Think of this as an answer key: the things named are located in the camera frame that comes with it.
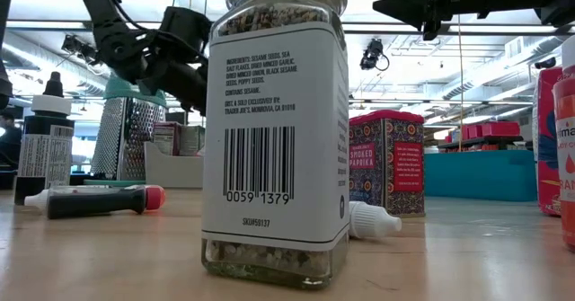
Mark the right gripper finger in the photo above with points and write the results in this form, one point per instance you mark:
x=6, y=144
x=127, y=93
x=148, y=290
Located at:
x=422, y=13

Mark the pink carton box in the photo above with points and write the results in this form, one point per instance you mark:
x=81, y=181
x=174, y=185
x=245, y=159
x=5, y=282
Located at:
x=166, y=139

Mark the green carton box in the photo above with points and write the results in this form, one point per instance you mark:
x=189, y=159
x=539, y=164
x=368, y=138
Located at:
x=192, y=140

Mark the white lid seasoning jar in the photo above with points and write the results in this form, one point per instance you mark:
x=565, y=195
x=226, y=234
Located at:
x=274, y=135

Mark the red carton box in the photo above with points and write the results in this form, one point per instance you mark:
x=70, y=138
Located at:
x=545, y=135

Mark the black food colouring bottle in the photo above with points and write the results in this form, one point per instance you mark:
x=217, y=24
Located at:
x=45, y=153

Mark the red lid paprika tin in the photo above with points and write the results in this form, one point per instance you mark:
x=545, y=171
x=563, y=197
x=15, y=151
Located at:
x=386, y=166

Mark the blue plastic tray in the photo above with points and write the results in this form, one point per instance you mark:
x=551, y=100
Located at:
x=480, y=177

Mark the orange food colouring bottle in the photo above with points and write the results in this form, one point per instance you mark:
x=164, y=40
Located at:
x=567, y=157

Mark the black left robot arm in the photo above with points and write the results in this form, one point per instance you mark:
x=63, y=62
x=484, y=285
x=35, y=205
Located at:
x=101, y=18

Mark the small black ceiling fixture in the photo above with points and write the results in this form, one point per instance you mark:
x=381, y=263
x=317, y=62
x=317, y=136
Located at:
x=545, y=63

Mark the grey plastic bin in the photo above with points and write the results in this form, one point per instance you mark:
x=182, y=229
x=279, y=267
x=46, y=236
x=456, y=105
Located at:
x=170, y=173

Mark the black ceiling device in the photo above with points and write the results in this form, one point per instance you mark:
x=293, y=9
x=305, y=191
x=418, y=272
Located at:
x=78, y=49

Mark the red storage bin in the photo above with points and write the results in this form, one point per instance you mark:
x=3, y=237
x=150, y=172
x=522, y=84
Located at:
x=474, y=131
x=501, y=129

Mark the small black bottle red cap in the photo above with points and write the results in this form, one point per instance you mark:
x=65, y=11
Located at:
x=94, y=204

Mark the small dropper bottle white cap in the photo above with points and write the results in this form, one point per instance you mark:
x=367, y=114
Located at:
x=373, y=220

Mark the black overhead camera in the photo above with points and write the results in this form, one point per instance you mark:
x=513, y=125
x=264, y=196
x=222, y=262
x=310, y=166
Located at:
x=370, y=56

